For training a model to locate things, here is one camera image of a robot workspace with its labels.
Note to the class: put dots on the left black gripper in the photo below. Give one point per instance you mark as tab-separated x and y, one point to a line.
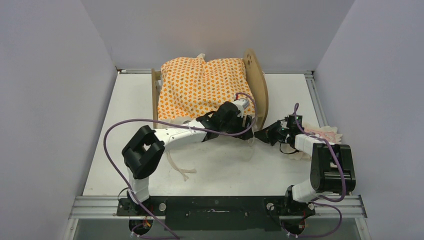
245	126

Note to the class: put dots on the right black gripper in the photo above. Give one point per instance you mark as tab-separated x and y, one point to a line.
267	134

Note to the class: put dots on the orange patterned pet mattress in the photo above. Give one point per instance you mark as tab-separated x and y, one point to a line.
192	87

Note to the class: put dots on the wooden pet bed frame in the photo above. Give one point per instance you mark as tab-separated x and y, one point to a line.
255	79

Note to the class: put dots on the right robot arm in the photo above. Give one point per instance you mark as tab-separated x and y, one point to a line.
332	174

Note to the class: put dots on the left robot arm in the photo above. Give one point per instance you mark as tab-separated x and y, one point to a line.
144	151

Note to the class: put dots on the pink frilled small pillow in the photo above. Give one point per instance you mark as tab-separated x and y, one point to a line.
326	132

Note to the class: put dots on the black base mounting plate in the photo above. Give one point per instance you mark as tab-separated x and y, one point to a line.
217	213

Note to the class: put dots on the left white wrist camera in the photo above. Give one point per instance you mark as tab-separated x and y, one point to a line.
242	104

